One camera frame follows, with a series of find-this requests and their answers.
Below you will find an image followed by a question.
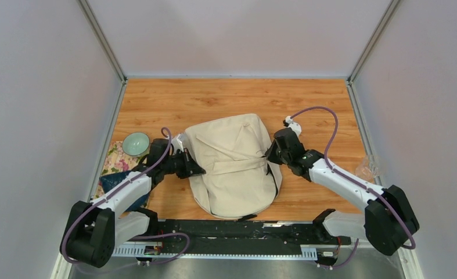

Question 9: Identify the dark blue leaf plate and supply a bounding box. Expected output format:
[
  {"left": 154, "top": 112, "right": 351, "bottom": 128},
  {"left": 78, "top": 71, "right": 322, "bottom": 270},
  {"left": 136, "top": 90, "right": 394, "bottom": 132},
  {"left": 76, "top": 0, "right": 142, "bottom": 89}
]
[{"left": 99, "top": 170, "right": 149, "bottom": 212}]

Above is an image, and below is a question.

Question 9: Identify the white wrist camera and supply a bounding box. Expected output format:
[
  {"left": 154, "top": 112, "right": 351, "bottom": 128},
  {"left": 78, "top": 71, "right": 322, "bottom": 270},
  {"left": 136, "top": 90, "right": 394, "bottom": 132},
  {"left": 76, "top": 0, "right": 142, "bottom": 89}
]
[
  {"left": 171, "top": 133, "right": 188, "bottom": 154},
  {"left": 283, "top": 116, "right": 302, "bottom": 137}
]

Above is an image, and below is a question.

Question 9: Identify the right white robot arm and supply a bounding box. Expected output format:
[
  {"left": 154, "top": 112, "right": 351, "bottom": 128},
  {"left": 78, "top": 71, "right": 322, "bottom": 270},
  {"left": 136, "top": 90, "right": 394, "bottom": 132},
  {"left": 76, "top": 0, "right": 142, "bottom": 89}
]
[{"left": 265, "top": 128, "right": 419, "bottom": 256}]

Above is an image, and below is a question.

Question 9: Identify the floral rectangular tray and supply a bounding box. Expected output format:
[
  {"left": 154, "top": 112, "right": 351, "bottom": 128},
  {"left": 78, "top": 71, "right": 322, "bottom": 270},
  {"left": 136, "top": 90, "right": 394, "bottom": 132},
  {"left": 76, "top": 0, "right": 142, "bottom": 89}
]
[{"left": 99, "top": 141, "right": 140, "bottom": 178}]

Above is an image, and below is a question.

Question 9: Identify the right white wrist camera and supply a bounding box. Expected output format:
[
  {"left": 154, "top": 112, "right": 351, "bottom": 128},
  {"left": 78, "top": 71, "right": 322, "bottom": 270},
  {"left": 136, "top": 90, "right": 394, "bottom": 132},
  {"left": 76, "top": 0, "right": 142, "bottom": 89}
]
[{"left": 283, "top": 116, "right": 302, "bottom": 137}]

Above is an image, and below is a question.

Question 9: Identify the clear plastic cup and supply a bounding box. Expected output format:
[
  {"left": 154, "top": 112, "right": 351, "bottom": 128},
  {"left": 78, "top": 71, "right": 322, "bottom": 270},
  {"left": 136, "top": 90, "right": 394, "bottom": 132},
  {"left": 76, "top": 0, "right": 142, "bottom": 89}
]
[{"left": 355, "top": 155, "right": 384, "bottom": 181}]

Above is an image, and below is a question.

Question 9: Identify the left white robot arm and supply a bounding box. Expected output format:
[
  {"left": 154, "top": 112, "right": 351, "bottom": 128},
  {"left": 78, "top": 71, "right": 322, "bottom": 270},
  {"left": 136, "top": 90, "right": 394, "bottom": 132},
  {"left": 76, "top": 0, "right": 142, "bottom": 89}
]
[{"left": 60, "top": 138, "right": 206, "bottom": 267}]

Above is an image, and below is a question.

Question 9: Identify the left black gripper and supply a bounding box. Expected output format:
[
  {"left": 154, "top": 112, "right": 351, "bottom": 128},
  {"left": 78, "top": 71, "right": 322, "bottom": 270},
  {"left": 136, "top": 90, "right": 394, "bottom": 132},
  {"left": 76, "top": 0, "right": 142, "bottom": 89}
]
[{"left": 161, "top": 148, "right": 205, "bottom": 179}]

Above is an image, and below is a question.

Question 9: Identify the light green ceramic bowl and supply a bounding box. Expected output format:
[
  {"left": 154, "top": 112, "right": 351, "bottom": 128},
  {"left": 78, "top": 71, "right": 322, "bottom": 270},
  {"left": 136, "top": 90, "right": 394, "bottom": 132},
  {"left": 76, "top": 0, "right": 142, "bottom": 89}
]
[{"left": 122, "top": 132, "right": 150, "bottom": 157}]

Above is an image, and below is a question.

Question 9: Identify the beige canvas backpack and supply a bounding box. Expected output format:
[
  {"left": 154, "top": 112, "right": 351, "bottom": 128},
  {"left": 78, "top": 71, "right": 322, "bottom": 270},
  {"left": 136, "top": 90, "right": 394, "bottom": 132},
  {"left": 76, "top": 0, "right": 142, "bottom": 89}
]
[{"left": 183, "top": 113, "right": 282, "bottom": 219}]

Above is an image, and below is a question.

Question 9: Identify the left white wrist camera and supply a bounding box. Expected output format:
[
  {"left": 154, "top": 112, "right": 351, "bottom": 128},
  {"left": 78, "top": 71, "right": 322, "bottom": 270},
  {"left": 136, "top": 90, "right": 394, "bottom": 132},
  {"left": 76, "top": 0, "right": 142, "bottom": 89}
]
[{"left": 171, "top": 133, "right": 188, "bottom": 154}]

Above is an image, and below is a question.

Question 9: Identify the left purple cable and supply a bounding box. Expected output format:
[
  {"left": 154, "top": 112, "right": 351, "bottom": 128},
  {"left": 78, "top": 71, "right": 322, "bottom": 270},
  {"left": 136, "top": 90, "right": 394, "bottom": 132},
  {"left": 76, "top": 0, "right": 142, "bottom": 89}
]
[{"left": 60, "top": 127, "right": 190, "bottom": 270}]

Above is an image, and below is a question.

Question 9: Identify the aluminium frame rail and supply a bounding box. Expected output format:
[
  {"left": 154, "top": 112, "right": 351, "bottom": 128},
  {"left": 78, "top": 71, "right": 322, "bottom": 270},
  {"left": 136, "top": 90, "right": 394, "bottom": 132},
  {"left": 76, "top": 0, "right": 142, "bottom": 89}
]
[{"left": 60, "top": 217, "right": 413, "bottom": 260}]

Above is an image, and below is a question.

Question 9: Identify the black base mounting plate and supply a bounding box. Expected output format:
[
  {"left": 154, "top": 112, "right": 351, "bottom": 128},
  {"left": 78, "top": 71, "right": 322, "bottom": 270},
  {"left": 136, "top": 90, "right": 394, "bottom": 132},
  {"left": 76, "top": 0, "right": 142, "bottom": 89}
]
[{"left": 153, "top": 219, "right": 351, "bottom": 256}]

